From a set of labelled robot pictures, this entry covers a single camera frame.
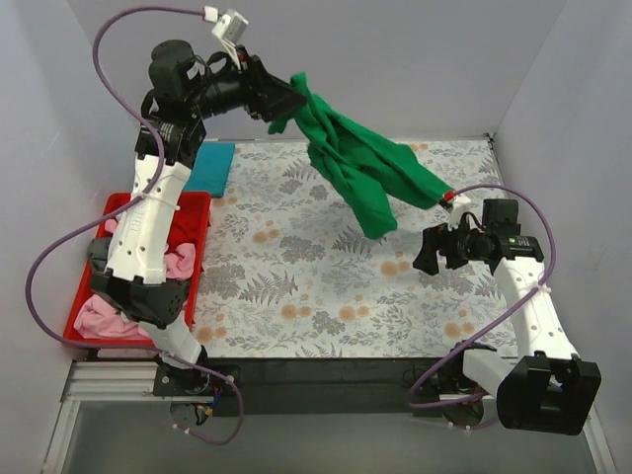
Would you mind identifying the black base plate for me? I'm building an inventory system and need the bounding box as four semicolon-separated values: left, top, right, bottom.
152;357;482;424

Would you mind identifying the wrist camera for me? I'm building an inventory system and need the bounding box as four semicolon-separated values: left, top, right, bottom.
439;191;472;212
211;9;249;46

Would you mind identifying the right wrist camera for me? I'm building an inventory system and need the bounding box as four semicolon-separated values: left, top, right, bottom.
439;191;472;212

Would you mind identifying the red garment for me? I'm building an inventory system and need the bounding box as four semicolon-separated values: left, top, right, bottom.
167;206;209;253

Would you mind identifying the purple cable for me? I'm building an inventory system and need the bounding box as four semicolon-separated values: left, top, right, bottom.
25;4;246;445
407;185;552;430

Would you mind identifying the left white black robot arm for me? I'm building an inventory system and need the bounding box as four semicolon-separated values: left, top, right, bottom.
90;39;307;395

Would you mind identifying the pink garment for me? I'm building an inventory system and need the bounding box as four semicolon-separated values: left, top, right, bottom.
73;294;149;341

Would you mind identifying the folded teal t shirt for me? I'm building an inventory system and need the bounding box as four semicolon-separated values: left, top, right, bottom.
184;141;236;198

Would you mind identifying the grey garment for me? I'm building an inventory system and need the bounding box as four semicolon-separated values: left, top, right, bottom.
87;236;112;262

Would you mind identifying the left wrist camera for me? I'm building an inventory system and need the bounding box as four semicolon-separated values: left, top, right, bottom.
211;9;249;46

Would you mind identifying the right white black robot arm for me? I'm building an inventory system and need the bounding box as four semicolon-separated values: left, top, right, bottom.
413;198;601;435

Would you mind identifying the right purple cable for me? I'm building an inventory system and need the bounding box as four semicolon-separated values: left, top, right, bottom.
407;185;552;430

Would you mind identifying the green t shirt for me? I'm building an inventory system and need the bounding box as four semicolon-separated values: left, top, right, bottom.
269;72;453;240

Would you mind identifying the aluminium rail frame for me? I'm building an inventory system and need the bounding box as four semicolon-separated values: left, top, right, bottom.
39;359;164;474

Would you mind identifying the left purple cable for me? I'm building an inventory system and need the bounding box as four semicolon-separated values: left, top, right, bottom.
25;4;246;445

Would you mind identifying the floral tablecloth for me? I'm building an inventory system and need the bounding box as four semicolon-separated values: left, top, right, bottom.
194;141;516;357

